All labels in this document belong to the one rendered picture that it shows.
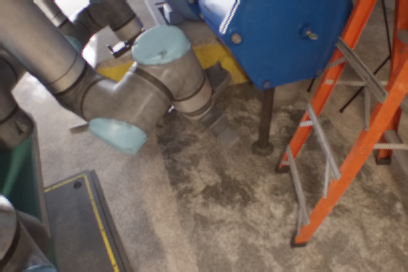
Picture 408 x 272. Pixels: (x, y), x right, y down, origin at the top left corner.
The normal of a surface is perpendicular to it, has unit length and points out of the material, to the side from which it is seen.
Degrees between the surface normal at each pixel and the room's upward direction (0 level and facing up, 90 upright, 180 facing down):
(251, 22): 87
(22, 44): 101
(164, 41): 19
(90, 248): 0
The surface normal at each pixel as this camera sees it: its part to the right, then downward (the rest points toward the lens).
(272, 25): 0.14, 0.65
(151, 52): -0.25, -0.49
